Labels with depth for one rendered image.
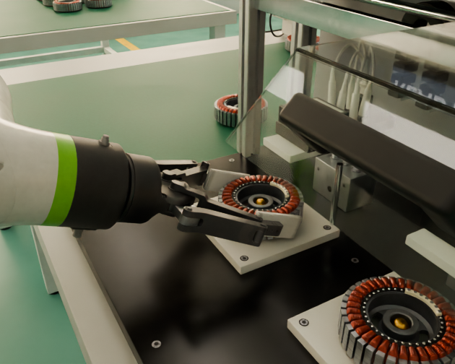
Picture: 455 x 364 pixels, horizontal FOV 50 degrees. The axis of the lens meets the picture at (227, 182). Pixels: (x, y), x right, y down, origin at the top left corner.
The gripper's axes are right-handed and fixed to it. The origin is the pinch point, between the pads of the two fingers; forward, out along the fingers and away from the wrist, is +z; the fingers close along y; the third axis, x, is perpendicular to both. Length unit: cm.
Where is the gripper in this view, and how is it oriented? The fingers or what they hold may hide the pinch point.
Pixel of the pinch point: (259, 203)
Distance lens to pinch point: 64.2
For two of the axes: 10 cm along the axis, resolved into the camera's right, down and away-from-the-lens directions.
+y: 4.9, 4.4, -7.5
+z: 8.0, 1.1, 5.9
